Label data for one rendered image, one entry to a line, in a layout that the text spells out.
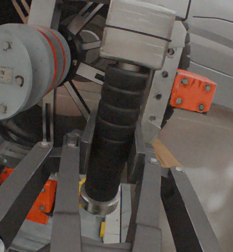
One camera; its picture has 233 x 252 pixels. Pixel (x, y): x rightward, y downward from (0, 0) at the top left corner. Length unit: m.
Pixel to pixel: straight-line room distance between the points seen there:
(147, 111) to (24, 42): 0.26
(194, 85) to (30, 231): 0.74
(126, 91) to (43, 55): 0.17
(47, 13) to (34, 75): 0.17
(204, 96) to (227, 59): 0.54
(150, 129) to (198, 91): 0.12
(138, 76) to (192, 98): 0.26
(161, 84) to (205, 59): 0.53
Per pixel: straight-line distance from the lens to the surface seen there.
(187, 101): 0.41
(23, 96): 0.27
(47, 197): 0.54
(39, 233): 0.84
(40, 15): 0.41
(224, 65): 0.94
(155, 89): 0.39
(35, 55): 0.27
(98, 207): 0.21
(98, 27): 0.94
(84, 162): 0.16
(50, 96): 0.53
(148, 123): 0.41
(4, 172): 0.57
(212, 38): 0.91
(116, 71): 0.16
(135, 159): 0.15
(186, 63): 0.48
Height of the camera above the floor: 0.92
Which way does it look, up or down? 23 degrees down
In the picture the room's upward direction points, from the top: 13 degrees clockwise
